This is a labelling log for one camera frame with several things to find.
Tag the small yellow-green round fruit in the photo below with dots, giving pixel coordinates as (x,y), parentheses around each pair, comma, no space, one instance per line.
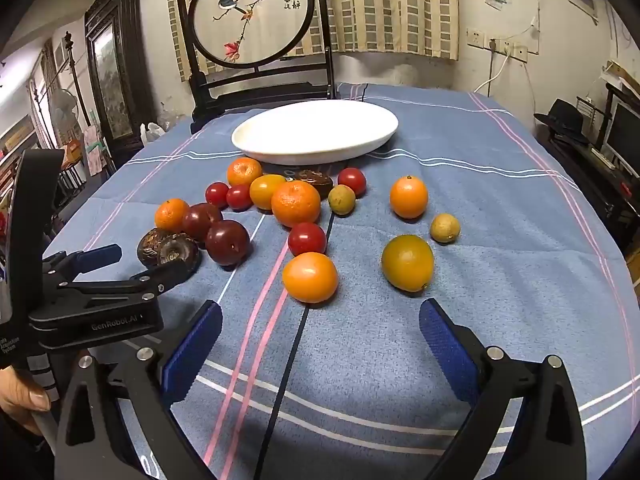
(342,200)
(445,228)

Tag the wall power outlet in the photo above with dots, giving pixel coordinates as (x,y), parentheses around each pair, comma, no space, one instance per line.
(475,37)

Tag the yellow-orange tomato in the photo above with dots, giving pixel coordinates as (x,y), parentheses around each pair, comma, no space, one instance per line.
(265,191)

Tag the white oval plate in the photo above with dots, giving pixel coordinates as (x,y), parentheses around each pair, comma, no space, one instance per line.
(315,130)

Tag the green-orange citrus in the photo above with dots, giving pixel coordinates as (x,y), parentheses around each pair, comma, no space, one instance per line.
(407,263)

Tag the white standing fan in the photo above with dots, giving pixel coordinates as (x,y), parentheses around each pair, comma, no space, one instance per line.
(62,110)

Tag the red cherry tomato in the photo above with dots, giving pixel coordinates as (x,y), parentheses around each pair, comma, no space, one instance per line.
(216,194)
(306,239)
(239,198)
(352,180)

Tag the black hat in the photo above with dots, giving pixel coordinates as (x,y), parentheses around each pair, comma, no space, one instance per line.
(562,115)

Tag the person's left hand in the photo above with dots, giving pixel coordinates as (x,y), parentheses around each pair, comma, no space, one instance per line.
(22,395)

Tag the large bumpy orange mandarin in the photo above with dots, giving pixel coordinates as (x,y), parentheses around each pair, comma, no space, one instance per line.
(295,204)

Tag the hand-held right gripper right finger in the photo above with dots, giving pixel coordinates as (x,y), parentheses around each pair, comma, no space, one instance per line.
(447,350)

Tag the smooth orange with green stem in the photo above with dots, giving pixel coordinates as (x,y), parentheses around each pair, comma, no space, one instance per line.
(409,198)

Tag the small orange mandarin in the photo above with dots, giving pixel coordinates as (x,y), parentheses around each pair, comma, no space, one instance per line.
(171,215)

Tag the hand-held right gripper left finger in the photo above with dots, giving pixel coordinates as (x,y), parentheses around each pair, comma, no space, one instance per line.
(192,345)

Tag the white plastic bag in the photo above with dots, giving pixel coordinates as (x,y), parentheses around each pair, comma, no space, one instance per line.
(152,132)

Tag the dark red plum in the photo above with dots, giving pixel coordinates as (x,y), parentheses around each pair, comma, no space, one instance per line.
(227,243)
(199,219)

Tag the smooth orange tomato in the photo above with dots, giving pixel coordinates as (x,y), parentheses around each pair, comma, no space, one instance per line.
(310,277)

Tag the checked beige curtain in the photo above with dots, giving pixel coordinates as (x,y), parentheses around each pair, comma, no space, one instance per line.
(390,10)

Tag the dark wooden framed picture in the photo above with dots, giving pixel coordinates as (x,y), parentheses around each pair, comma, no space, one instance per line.
(107,75)

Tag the blue striped tablecloth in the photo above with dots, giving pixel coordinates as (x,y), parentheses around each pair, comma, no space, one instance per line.
(360,385)

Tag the computer monitor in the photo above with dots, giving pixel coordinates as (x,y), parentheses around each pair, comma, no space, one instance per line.
(625,135)

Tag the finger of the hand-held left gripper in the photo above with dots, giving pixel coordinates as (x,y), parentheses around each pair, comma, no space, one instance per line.
(97,258)
(145,282)

